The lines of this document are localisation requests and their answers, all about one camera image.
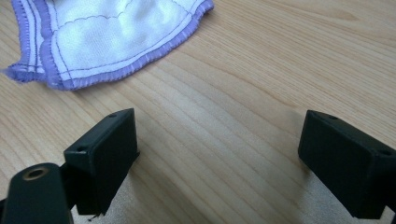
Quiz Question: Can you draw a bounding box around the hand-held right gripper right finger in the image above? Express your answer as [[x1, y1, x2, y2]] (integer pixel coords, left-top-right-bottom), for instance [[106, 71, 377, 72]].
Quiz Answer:
[[297, 109, 396, 220]]

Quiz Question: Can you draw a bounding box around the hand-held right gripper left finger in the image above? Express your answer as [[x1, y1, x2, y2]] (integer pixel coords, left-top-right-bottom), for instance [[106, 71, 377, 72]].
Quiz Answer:
[[64, 107, 140, 217]]

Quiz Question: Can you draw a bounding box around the white cloth with purple edge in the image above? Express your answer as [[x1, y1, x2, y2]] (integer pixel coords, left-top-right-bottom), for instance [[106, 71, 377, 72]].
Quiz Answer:
[[2, 0, 216, 91]]

